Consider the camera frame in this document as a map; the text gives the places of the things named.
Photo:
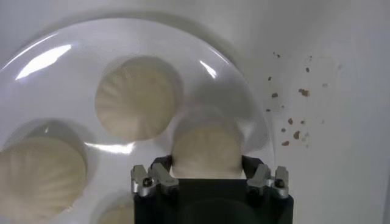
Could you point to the white steamed baozi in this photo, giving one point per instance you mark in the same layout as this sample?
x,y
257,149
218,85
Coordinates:
x,y
117,216
207,149
39,179
135,99

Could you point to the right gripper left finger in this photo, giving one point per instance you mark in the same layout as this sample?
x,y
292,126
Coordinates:
x,y
152,182

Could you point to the white round plate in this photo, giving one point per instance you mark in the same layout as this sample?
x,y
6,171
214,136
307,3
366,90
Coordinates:
x,y
76,76

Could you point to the brown crumbs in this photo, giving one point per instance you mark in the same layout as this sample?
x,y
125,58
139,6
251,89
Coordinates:
x,y
304,92

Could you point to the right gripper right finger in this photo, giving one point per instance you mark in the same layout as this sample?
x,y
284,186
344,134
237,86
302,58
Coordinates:
x,y
268,181

